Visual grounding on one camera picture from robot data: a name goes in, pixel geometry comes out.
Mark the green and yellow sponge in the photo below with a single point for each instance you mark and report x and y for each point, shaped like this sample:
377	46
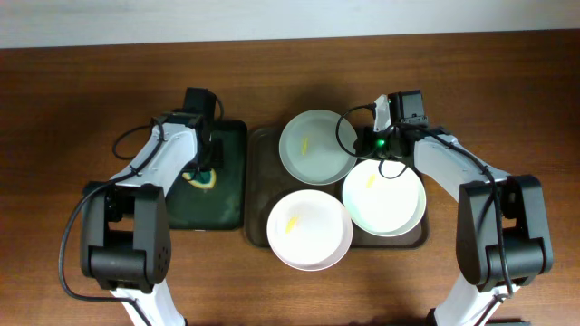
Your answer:
202	179

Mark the large brown serving tray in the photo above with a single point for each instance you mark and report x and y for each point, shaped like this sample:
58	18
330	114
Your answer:
267	181

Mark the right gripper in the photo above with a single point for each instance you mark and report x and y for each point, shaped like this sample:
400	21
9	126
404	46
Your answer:
363	144

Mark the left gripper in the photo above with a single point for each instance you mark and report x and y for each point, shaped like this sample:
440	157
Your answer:
218	161

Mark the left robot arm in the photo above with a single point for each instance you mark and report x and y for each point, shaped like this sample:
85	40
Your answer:
125	237

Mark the pale green plate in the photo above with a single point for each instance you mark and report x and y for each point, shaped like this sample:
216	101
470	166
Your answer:
309	150

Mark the small black tray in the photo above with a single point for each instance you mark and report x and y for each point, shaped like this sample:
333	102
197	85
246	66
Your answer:
221	207

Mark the white plate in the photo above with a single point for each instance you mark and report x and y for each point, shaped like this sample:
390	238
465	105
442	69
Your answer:
384	198
309	230

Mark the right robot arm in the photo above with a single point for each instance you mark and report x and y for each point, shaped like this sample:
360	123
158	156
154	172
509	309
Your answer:
502	240

